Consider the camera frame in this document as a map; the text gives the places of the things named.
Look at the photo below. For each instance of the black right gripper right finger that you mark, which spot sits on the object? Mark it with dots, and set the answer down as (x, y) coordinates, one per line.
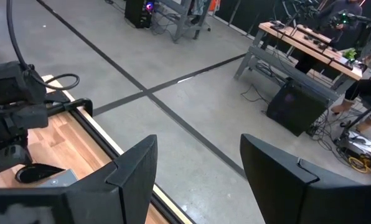
(266, 174)

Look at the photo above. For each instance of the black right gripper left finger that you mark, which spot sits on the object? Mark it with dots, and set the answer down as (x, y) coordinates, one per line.
(135, 174)

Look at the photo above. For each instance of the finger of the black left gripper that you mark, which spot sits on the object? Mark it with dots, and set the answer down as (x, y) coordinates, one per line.
(8, 160)

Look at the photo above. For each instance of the black teardrop plate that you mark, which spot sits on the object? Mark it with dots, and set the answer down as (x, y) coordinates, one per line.
(33, 174)

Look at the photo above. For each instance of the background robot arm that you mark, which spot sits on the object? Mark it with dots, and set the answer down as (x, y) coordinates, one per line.
(300, 6)

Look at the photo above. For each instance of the robot arm with green light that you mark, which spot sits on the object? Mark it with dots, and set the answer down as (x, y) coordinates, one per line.
(356, 18)

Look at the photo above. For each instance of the grey perforated metal riser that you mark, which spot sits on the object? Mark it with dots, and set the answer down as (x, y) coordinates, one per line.
(64, 180)

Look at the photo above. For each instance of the black computer tower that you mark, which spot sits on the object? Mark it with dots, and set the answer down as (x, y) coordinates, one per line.
(294, 109)

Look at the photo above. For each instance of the person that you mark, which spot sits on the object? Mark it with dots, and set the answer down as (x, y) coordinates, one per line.
(359, 90)
(338, 12)

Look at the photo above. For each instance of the wooden workbench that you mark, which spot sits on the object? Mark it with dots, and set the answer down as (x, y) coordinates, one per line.
(285, 35)

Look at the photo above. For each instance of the small potted plant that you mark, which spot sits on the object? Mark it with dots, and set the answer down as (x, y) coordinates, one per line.
(350, 54)

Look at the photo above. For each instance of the computer tower with lights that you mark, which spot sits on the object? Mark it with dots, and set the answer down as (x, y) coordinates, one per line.
(135, 14)

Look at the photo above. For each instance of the orange object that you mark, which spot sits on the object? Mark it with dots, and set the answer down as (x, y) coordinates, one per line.
(214, 4)

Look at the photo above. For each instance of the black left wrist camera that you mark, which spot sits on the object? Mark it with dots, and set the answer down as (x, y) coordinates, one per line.
(14, 82)

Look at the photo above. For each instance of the grey metal bench frame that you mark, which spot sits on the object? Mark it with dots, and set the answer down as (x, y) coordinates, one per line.
(180, 28)

